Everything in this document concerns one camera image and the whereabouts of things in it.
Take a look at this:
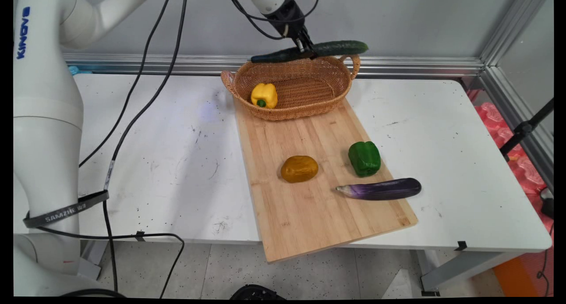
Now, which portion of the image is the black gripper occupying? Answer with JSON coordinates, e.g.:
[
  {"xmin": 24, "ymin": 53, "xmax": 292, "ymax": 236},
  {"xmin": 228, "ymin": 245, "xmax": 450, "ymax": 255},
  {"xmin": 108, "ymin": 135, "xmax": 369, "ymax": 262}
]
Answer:
[{"xmin": 264, "ymin": 0, "xmax": 318, "ymax": 59}]

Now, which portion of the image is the dark green cucumber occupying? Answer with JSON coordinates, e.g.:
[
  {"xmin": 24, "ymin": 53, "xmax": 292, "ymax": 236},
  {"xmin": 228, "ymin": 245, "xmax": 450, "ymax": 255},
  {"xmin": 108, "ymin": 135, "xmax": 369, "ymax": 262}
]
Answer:
[{"xmin": 250, "ymin": 40, "xmax": 369, "ymax": 64}]

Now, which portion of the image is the woven wicker basket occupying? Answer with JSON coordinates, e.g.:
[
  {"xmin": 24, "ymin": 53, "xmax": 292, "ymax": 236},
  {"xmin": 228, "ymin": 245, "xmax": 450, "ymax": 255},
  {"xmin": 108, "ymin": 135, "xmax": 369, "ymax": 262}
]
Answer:
[{"xmin": 221, "ymin": 54, "xmax": 361, "ymax": 121}]

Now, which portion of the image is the yellow bell pepper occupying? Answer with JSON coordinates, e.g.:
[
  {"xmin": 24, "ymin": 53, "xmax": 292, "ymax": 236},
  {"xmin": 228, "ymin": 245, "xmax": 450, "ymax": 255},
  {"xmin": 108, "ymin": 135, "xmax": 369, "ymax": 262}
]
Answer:
[{"xmin": 251, "ymin": 83, "xmax": 279, "ymax": 108}]

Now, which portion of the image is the yellow-brown potato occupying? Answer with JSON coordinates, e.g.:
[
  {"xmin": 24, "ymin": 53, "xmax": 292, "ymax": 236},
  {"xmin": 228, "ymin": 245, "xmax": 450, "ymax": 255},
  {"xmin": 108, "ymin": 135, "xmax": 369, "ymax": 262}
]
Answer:
[{"xmin": 280, "ymin": 155, "xmax": 319, "ymax": 184}]

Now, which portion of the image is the green bell pepper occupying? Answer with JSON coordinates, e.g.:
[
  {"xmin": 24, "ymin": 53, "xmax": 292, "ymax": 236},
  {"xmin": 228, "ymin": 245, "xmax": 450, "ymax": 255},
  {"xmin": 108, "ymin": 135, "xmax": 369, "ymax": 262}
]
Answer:
[{"xmin": 348, "ymin": 141, "xmax": 382, "ymax": 178}]

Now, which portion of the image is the purple eggplant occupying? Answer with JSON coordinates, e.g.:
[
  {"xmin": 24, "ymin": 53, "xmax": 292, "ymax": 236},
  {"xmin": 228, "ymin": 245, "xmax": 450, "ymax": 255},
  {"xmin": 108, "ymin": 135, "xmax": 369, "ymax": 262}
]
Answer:
[{"xmin": 336, "ymin": 177, "xmax": 422, "ymax": 202}]

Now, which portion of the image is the wooden cutting board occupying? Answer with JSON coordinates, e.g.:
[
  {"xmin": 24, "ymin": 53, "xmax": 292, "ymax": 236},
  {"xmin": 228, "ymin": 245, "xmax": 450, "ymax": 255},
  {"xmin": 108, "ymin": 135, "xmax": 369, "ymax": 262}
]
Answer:
[{"xmin": 233, "ymin": 98, "xmax": 419, "ymax": 264}]

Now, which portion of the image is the black tripod stand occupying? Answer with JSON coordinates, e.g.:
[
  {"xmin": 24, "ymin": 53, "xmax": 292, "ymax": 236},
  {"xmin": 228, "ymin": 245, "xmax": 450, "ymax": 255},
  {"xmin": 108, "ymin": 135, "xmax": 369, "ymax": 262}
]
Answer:
[{"xmin": 499, "ymin": 98, "xmax": 554, "ymax": 162}]

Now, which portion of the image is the pink foam mat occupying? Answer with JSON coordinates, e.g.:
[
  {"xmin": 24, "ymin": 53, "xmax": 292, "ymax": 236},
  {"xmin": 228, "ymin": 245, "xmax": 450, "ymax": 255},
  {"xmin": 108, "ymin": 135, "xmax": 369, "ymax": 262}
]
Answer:
[{"xmin": 467, "ymin": 89, "xmax": 554, "ymax": 216}]

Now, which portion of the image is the black round floor object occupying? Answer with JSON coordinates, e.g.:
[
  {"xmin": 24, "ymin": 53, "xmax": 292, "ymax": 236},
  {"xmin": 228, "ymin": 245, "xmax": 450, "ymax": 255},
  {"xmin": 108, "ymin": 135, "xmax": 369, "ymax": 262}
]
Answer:
[{"xmin": 229, "ymin": 284, "xmax": 286, "ymax": 300}]

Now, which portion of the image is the grey table leg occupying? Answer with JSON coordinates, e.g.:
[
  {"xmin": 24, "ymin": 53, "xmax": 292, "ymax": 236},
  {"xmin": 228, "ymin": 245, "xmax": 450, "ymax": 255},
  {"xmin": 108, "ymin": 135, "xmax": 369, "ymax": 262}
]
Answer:
[
  {"xmin": 416, "ymin": 250, "xmax": 525, "ymax": 296},
  {"xmin": 80, "ymin": 240, "xmax": 109, "ymax": 281}
]

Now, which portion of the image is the black power adapter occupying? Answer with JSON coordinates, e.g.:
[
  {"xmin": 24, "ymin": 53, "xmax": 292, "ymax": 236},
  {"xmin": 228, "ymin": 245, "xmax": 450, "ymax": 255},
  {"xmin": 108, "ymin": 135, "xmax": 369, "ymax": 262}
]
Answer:
[{"xmin": 540, "ymin": 187, "xmax": 554, "ymax": 220}]

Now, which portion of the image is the orange floor mat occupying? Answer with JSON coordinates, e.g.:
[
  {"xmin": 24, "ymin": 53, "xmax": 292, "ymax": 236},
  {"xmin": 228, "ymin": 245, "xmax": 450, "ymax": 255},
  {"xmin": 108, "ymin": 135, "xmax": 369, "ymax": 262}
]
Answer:
[{"xmin": 492, "ymin": 254, "xmax": 532, "ymax": 298}]

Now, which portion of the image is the aluminium frame rail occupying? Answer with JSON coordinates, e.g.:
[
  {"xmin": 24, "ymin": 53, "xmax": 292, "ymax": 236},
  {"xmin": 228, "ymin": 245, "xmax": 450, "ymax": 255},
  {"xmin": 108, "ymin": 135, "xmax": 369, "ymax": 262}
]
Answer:
[
  {"xmin": 62, "ymin": 53, "xmax": 487, "ymax": 80},
  {"xmin": 480, "ymin": 66, "xmax": 554, "ymax": 192}
]

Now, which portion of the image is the thick black cable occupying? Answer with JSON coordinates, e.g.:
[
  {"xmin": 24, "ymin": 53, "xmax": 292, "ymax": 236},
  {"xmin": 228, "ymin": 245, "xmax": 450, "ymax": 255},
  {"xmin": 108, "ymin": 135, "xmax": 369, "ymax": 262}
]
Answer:
[
  {"xmin": 79, "ymin": 0, "xmax": 174, "ymax": 169},
  {"xmin": 102, "ymin": 0, "xmax": 189, "ymax": 294}
]

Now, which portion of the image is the aluminium frame post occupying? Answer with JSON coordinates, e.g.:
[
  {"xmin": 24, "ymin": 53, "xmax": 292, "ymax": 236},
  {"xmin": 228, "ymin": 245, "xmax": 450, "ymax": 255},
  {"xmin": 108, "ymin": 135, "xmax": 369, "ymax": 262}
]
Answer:
[{"xmin": 479, "ymin": 0, "xmax": 533, "ymax": 67}]

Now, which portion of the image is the thin black cable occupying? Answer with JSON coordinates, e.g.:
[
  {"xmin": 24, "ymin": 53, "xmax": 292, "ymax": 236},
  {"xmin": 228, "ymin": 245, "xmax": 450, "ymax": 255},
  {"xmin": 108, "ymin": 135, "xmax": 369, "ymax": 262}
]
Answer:
[
  {"xmin": 536, "ymin": 222, "xmax": 554, "ymax": 296},
  {"xmin": 27, "ymin": 226, "xmax": 185, "ymax": 300}
]

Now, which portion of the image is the black printed velcro strap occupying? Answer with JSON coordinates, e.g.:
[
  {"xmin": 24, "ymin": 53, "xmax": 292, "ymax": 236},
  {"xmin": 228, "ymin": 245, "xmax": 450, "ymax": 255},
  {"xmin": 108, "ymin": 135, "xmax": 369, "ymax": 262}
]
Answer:
[{"xmin": 23, "ymin": 190, "xmax": 110, "ymax": 229}]

